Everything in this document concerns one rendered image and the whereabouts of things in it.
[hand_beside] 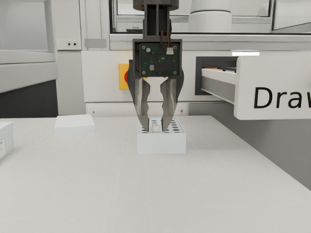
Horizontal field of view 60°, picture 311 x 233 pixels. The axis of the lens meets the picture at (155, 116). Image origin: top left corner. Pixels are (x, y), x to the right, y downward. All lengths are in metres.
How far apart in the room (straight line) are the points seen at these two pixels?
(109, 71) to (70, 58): 3.39
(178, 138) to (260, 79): 0.17
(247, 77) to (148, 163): 0.22
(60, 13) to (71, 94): 1.14
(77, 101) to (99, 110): 3.39
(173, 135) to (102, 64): 0.39
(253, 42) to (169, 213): 0.65
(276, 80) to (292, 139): 0.47
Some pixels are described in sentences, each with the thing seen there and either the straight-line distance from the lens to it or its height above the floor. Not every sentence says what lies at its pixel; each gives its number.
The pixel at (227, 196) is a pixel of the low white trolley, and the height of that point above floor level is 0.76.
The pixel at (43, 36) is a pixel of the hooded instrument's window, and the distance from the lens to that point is 1.65.
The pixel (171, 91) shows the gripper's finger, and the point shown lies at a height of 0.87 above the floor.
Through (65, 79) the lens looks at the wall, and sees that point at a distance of 4.20.
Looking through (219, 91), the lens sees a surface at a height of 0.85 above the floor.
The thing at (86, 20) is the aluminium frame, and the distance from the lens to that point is 0.81.
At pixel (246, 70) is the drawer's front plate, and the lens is 0.48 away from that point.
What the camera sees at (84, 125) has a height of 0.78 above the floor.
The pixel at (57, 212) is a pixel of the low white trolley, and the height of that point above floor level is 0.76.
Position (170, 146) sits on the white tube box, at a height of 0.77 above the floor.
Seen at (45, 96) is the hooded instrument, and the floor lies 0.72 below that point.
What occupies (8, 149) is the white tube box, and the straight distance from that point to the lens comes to 0.54.
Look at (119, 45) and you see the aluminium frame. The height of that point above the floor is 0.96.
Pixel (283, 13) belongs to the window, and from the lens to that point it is 0.92.
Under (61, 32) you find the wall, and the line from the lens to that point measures 4.21.
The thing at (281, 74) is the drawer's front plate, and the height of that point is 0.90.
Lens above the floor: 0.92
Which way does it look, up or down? 12 degrees down
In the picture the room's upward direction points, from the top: straight up
